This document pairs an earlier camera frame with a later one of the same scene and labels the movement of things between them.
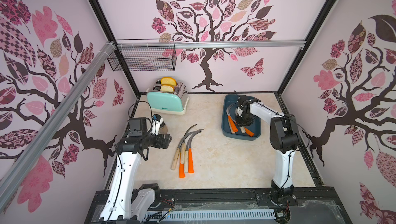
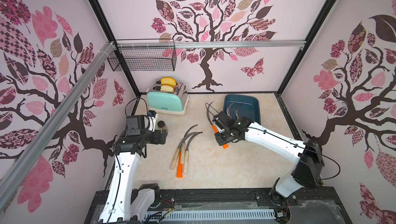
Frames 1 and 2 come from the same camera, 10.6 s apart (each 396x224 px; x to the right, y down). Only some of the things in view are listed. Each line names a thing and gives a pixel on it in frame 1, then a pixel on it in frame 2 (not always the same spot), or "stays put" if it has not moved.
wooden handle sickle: (176, 157) stays put
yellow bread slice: (168, 80) stays put
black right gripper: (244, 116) -> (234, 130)
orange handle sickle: (191, 168) -> (225, 146)
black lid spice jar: (163, 128) stays put
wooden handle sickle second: (183, 147) stays put
